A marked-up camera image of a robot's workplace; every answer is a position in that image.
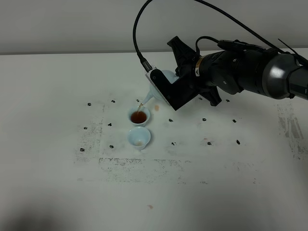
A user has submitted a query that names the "light blue porcelain teapot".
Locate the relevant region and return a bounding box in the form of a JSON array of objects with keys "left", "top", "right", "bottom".
[{"left": 139, "top": 69, "right": 180, "bottom": 106}]

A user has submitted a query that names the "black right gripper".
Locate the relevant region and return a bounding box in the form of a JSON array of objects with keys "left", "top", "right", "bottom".
[{"left": 167, "top": 36, "right": 222, "bottom": 106}]

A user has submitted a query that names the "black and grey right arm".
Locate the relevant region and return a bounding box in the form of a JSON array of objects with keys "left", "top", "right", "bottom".
[{"left": 167, "top": 36, "right": 308, "bottom": 106}]

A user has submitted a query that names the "near light blue teacup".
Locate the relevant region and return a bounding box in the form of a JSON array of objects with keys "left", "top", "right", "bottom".
[{"left": 127, "top": 127, "right": 151, "bottom": 151}]

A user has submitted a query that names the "black braided right cable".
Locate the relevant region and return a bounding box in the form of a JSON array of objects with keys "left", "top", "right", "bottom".
[{"left": 132, "top": 0, "right": 308, "bottom": 73}]

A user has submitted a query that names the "far light blue teacup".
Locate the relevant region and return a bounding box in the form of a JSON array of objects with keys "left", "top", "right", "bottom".
[{"left": 128, "top": 107, "right": 151, "bottom": 127}]

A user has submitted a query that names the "light blue teacup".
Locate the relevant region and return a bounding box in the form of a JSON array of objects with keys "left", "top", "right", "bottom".
[
  {"left": 128, "top": 107, "right": 151, "bottom": 127},
  {"left": 127, "top": 127, "right": 151, "bottom": 151}
]

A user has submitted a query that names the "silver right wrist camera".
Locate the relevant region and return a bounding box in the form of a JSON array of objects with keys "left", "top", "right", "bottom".
[{"left": 145, "top": 68, "right": 200, "bottom": 112}]

